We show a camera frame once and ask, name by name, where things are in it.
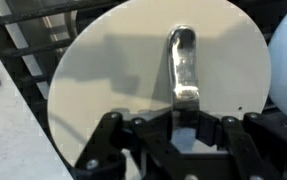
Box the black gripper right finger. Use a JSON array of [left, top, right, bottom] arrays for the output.
[[196, 111, 287, 180]]

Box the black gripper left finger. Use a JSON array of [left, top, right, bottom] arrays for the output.
[[73, 112, 183, 180]]

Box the cream pot lid steel handle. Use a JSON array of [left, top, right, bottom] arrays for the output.
[[48, 0, 271, 164]]

